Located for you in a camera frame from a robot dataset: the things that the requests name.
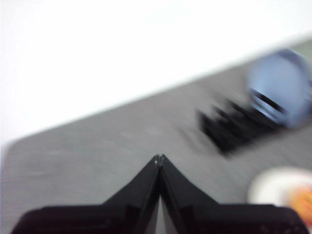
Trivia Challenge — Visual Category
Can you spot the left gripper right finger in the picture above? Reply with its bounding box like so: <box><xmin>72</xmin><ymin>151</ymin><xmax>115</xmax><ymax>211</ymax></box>
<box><xmin>158</xmin><ymin>154</ymin><xmax>310</xmax><ymax>234</ymax></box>

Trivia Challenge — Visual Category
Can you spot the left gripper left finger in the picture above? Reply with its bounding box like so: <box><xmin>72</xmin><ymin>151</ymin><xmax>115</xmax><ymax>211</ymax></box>
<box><xmin>11</xmin><ymin>154</ymin><xmax>161</xmax><ymax>234</ymax></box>

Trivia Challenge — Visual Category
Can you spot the cream yellow plate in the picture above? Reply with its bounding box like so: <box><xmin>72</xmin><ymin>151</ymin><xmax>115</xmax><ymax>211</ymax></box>
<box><xmin>247</xmin><ymin>166</ymin><xmax>312</xmax><ymax>208</ymax></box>

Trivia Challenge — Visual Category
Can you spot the red yellow apple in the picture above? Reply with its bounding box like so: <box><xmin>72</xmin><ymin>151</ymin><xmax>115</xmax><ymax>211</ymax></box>
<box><xmin>285</xmin><ymin>184</ymin><xmax>312</xmax><ymax>224</ymax></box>

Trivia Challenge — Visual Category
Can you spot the black plate rack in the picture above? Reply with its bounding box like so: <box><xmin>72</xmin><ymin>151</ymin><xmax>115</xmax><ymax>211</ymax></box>
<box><xmin>197</xmin><ymin>89</ymin><xmax>289</xmax><ymax>157</ymax></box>

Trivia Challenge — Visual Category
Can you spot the blue plate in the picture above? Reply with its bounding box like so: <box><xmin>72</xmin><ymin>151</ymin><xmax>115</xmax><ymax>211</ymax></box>
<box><xmin>245</xmin><ymin>48</ymin><xmax>312</xmax><ymax>130</ymax></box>

